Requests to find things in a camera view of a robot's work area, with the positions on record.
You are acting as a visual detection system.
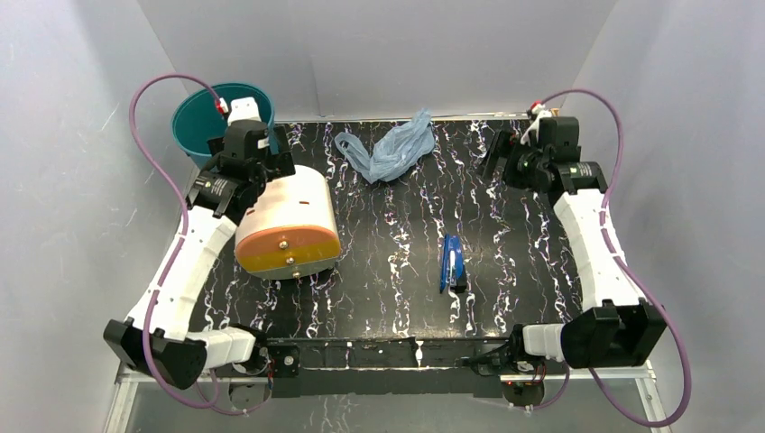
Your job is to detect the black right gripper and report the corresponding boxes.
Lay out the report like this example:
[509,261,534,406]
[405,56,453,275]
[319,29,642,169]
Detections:
[473,130,548,194]

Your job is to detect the cream orange round container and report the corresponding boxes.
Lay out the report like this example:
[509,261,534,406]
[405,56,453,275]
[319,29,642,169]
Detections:
[234,165,341,280]

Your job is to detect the light blue plastic bag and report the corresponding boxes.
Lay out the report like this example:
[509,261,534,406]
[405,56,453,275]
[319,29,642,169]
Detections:
[334,109,436,183]

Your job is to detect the blue stapler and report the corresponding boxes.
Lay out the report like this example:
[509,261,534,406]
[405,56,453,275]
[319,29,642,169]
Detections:
[439,234,467,294]

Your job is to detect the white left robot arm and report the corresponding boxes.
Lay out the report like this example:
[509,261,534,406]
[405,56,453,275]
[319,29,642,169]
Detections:
[103,120,296,390]

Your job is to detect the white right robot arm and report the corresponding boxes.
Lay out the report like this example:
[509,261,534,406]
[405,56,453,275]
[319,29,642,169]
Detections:
[480,116,667,373]

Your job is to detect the teal plastic trash bin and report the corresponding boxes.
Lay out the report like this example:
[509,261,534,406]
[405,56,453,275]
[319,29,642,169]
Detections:
[171,82,275,169]

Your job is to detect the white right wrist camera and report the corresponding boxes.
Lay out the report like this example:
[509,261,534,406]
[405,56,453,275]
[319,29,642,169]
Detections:
[520,101,558,145]

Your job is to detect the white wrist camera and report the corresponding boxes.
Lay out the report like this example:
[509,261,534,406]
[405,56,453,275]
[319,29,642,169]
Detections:
[520,101,558,145]
[216,97,262,126]

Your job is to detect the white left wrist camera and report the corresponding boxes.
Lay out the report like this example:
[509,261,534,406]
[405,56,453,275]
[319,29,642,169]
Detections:
[216,97,262,126]

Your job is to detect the black front mounting rail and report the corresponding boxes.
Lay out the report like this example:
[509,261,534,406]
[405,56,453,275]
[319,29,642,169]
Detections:
[212,336,566,401]

